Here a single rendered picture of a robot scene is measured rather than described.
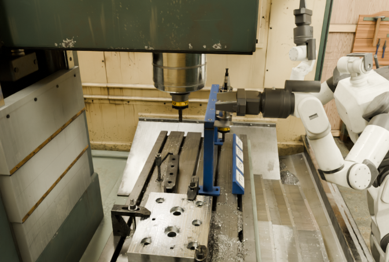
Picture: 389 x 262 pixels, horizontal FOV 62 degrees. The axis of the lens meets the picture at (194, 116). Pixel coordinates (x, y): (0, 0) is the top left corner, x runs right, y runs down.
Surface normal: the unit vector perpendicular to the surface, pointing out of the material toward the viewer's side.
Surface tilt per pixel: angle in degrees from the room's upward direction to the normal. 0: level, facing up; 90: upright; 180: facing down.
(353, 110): 102
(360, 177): 69
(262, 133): 24
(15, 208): 90
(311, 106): 82
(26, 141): 90
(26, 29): 90
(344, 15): 90
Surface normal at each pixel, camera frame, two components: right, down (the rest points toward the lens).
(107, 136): -0.11, 0.39
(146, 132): -0.04, -0.68
